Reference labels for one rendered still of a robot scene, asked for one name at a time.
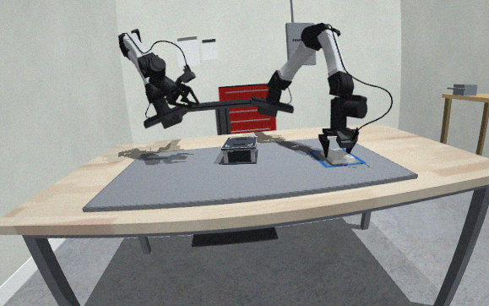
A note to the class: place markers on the grey flat work surface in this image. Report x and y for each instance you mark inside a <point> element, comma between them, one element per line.
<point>284,169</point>

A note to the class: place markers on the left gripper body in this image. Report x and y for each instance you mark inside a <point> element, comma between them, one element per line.
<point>338,127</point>

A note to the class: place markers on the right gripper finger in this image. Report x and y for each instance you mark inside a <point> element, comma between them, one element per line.
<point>189,89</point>
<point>175,97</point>

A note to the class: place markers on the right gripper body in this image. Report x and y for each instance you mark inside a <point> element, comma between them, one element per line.
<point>168,87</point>

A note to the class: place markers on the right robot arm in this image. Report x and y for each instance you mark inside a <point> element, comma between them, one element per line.
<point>133,47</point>

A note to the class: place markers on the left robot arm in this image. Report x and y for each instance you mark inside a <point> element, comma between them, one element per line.
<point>340,83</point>

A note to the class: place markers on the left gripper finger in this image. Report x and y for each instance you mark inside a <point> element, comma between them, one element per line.
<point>325,145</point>
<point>348,150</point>

